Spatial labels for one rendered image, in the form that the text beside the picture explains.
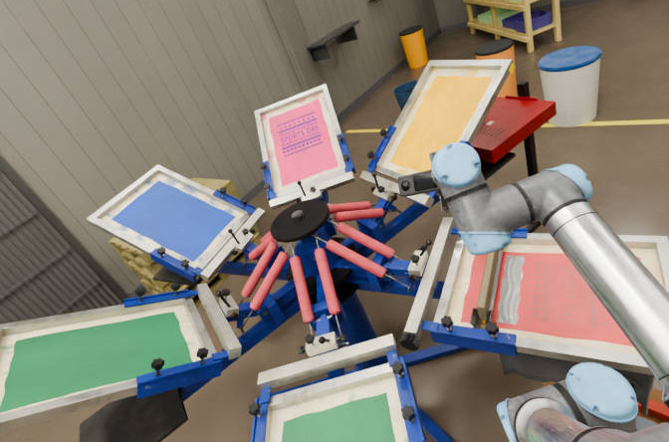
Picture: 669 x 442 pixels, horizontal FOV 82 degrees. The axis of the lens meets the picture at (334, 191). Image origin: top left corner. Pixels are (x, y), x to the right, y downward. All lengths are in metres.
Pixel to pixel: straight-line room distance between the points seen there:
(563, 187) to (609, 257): 0.13
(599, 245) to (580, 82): 3.95
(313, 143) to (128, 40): 2.68
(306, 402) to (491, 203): 1.22
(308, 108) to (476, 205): 2.36
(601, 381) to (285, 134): 2.36
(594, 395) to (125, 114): 4.43
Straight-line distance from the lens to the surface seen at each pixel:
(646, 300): 0.66
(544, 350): 1.57
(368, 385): 1.63
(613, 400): 1.00
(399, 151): 2.40
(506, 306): 1.72
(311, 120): 2.86
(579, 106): 4.70
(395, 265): 1.86
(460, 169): 0.66
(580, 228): 0.69
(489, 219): 0.68
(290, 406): 1.73
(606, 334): 1.67
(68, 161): 4.51
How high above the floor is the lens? 2.30
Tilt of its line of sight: 29 degrees down
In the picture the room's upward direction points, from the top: 23 degrees counter-clockwise
